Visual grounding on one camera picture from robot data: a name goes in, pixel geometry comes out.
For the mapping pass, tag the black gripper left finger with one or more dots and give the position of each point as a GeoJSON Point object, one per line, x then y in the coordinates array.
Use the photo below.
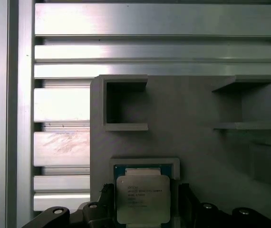
{"type": "Point", "coordinates": [102, 213]}

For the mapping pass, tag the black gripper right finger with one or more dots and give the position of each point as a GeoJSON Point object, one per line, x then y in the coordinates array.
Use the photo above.
{"type": "Point", "coordinates": [190, 213]}

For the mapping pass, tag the silver CPU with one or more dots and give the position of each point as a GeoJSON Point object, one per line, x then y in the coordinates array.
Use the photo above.
{"type": "Point", "coordinates": [142, 199]}

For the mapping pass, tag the grey parts rack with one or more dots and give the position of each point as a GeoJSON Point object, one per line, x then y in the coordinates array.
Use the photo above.
{"type": "Point", "coordinates": [185, 114]}

